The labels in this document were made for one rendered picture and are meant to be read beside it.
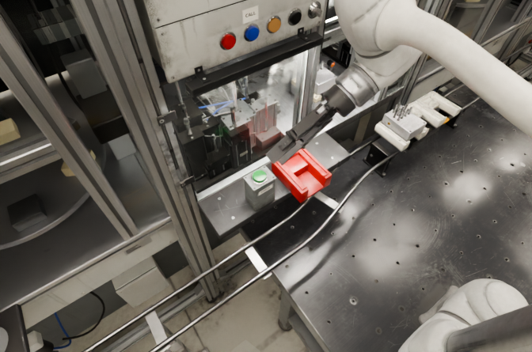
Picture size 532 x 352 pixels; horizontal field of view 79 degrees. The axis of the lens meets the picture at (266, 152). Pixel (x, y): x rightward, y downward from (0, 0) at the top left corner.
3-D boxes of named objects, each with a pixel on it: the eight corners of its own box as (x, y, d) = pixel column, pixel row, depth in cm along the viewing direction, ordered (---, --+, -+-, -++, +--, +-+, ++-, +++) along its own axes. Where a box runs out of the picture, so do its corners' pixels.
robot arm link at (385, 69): (357, 79, 82) (339, 46, 72) (405, 35, 80) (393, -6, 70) (385, 102, 75) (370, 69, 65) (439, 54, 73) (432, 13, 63)
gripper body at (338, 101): (336, 88, 81) (308, 114, 82) (333, 79, 73) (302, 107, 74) (356, 110, 79) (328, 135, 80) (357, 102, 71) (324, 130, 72)
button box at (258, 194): (255, 211, 99) (254, 190, 90) (241, 194, 103) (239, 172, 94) (275, 198, 102) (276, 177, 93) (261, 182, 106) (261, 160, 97)
